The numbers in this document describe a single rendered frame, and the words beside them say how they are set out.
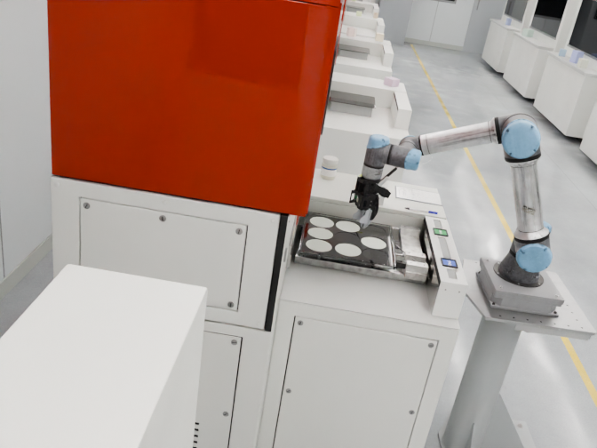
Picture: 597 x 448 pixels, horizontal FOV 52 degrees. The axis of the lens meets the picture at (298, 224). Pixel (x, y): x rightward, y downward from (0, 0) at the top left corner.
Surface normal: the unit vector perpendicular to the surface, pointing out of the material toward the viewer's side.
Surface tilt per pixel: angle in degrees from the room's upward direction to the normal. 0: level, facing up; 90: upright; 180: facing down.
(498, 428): 90
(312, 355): 90
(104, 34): 90
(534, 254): 97
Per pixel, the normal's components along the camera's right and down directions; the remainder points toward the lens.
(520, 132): -0.31, 0.26
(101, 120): -0.09, 0.41
